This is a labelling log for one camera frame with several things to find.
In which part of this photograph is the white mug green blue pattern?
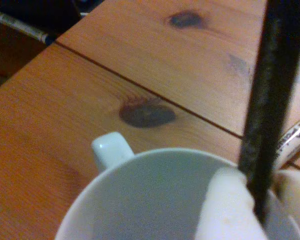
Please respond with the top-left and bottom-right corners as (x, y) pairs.
(54, 131), (300, 240)

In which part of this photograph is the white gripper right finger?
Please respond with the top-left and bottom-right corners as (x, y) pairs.
(271, 169), (300, 240)

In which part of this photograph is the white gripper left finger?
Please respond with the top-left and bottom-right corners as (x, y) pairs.
(196, 166), (269, 240)

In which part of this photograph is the black pen red end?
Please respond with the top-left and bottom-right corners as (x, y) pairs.
(238, 0), (300, 224)

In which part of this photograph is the white marker dark cap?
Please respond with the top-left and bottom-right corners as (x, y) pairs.
(0, 10), (56, 46)

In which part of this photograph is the white Pentel marker black cap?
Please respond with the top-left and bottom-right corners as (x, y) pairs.
(274, 112), (300, 171)

